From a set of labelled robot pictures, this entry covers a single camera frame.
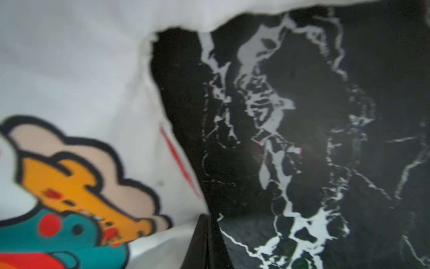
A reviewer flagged rainbow red hooded kids jacket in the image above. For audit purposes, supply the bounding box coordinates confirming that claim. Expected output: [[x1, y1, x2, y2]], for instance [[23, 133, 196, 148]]
[[0, 0, 380, 269]]

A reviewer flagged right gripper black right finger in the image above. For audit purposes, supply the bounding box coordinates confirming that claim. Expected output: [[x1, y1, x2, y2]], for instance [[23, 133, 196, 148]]
[[208, 216, 234, 269]]

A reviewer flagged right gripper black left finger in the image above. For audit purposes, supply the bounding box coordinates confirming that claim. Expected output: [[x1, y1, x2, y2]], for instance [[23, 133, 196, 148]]
[[181, 215, 209, 269]]

